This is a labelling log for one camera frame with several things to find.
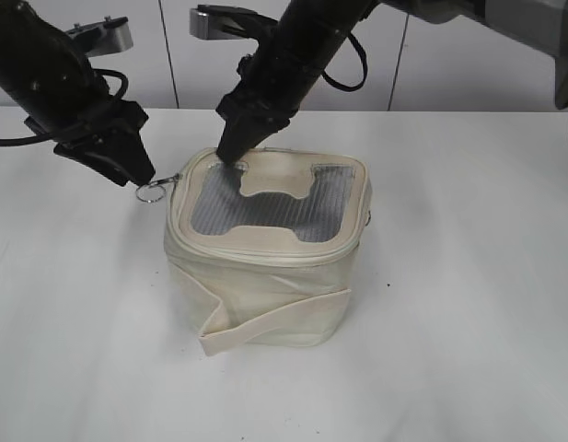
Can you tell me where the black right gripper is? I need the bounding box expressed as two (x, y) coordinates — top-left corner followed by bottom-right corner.
(216, 54), (299, 161)

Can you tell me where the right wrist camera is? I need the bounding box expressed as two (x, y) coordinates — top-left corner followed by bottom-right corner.
(189, 5), (278, 41)

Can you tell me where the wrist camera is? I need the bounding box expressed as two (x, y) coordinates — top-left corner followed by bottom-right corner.
(66, 16), (133, 58)
(189, 5), (278, 41)

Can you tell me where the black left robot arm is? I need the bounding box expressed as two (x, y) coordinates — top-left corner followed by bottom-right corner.
(0, 1), (156, 186)

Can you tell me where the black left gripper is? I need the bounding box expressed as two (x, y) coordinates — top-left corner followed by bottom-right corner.
(25, 99), (156, 187)

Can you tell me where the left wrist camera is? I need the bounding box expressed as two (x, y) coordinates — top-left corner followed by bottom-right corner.
(66, 16), (133, 58)

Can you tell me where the cream zippered bag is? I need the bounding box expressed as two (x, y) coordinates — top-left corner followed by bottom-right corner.
(164, 148), (372, 355)

